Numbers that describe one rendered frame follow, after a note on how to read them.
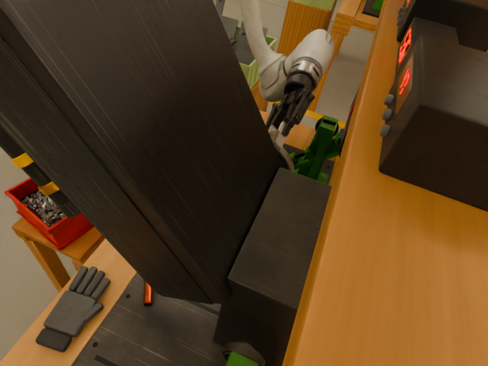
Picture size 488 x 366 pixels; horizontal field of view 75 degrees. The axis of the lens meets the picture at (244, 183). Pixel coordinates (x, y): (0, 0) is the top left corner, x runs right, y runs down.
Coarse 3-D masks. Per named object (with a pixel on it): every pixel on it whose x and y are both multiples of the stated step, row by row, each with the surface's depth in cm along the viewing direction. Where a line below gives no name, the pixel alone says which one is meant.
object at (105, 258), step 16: (96, 256) 88; (112, 256) 88; (112, 272) 85; (128, 272) 86; (64, 288) 81; (112, 288) 83; (112, 304) 80; (96, 320) 77; (32, 336) 73; (80, 336) 74; (16, 352) 70; (32, 352) 71; (48, 352) 71; (64, 352) 72; (80, 352) 72
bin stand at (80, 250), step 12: (12, 228) 101; (24, 228) 101; (24, 240) 107; (36, 240) 101; (48, 240) 100; (84, 240) 101; (96, 240) 102; (36, 252) 111; (48, 252) 114; (60, 252) 99; (72, 252) 98; (84, 252) 99; (48, 264) 117; (60, 264) 124; (48, 276) 126; (60, 276) 127; (60, 288) 132
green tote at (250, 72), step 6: (270, 36) 187; (270, 42) 188; (270, 48) 182; (240, 66) 161; (246, 66) 159; (252, 66) 162; (258, 66) 173; (246, 72) 162; (252, 72) 167; (258, 72) 178; (246, 78) 164; (252, 78) 172; (258, 78) 181; (252, 84) 176
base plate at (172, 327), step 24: (144, 288) 84; (120, 312) 79; (144, 312) 80; (168, 312) 81; (192, 312) 81; (216, 312) 82; (96, 336) 75; (120, 336) 75; (144, 336) 76; (168, 336) 77; (192, 336) 78; (96, 360) 72; (120, 360) 72; (144, 360) 73; (168, 360) 74; (192, 360) 74; (216, 360) 75
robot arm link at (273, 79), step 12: (240, 0) 94; (252, 0) 93; (252, 12) 96; (252, 24) 98; (252, 36) 100; (252, 48) 103; (264, 48) 102; (264, 60) 103; (276, 60) 101; (264, 72) 103; (276, 72) 101; (264, 84) 106; (276, 84) 103; (264, 96) 110; (276, 96) 107
